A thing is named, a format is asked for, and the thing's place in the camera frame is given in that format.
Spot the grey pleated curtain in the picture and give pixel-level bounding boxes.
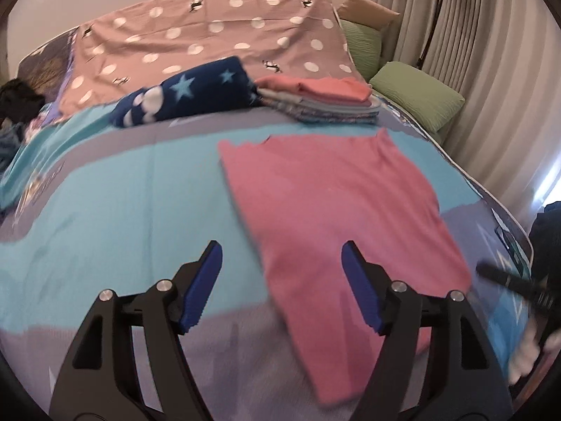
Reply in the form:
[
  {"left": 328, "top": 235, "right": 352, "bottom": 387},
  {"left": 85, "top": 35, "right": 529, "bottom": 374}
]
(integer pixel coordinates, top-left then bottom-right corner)
[{"left": 377, "top": 0, "right": 561, "bottom": 229}]

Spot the mauve polka dot duvet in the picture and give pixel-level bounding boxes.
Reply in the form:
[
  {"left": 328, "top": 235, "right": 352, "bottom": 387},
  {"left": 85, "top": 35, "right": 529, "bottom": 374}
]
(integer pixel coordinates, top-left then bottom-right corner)
[{"left": 58, "top": 0, "right": 366, "bottom": 117}]

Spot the navy star print blanket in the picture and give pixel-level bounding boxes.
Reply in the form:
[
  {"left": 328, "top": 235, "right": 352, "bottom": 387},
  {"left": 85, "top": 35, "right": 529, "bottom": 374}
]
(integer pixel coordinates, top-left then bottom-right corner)
[{"left": 109, "top": 55, "right": 259, "bottom": 129}]

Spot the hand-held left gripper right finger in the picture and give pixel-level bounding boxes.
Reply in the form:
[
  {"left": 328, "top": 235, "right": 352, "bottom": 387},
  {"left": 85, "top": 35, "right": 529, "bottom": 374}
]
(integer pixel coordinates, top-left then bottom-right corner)
[{"left": 341, "top": 240, "right": 513, "bottom": 421}]

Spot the dark clothes pile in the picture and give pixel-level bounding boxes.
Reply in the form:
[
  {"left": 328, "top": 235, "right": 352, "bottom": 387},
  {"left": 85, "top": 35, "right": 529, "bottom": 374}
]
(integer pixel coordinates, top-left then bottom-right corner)
[{"left": 0, "top": 78, "right": 45, "bottom": 126}]

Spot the pink garment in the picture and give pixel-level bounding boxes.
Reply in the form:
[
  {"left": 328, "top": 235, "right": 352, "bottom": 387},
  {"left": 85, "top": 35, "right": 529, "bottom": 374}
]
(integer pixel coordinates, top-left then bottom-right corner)
[{"left": 218, "top": 129, "right": 473, "bottom": 405}]

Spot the beige pillow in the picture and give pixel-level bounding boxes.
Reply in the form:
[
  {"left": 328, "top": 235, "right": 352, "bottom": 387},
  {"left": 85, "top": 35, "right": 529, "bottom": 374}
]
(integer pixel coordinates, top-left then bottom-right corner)
[{"left": 337, "top": 0, "right": 400, "bottom": 31}]

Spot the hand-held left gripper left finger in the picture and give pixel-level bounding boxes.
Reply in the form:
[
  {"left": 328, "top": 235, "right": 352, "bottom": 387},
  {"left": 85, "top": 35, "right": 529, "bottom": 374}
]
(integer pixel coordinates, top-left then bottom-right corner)
[{"left": 49, "top": 240, "right": 223, "bottom": 421}]

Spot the green pillow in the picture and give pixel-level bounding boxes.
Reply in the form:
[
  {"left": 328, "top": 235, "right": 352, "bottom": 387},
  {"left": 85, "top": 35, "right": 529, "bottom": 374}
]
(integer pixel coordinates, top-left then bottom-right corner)
[
  {"left": 339, "top": 20, "right": 383, "bottom": 82},
  {"left": 369, "top": 61, "right": 465, "bottom": 133}
]

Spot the stack of folded clothes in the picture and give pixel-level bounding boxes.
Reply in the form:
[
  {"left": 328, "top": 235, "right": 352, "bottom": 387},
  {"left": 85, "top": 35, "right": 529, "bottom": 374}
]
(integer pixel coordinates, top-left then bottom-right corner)
[{"left": 254, "top": 75, "right": 381, "bottom": 126}]

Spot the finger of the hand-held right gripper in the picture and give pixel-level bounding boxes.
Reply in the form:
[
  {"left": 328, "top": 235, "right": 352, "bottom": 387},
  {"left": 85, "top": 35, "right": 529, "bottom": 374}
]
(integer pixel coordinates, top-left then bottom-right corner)
[{"left": 475, "top": 261, "right": 561, "bottom": 314}]

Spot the teal and grey bed cover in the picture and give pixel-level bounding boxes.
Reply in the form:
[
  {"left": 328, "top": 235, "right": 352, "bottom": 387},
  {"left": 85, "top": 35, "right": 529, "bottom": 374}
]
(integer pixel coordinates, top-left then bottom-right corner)
[{"left": 0, "top": 96, "right": 533, "bottom": 421}]

